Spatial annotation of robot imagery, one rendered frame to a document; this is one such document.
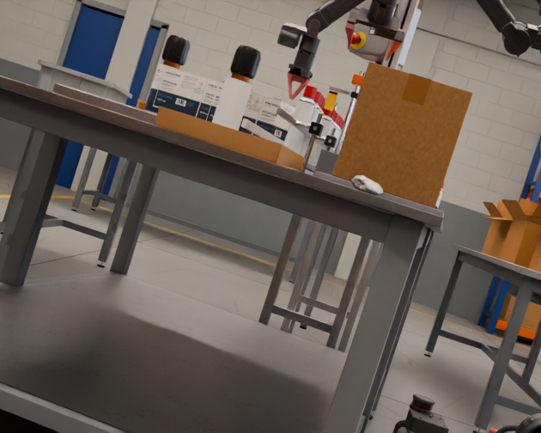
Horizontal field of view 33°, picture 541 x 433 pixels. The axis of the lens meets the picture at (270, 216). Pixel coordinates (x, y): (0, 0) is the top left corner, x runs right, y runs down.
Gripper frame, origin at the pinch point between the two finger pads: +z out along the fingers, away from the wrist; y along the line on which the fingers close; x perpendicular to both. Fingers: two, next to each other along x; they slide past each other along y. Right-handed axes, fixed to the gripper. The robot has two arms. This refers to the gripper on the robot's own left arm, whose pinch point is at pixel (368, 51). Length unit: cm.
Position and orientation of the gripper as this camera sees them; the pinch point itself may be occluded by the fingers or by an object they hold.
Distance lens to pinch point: 227.7
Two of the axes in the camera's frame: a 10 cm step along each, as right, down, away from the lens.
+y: -9.6, -2.9, 0.4
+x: -2.2, 6.2, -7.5
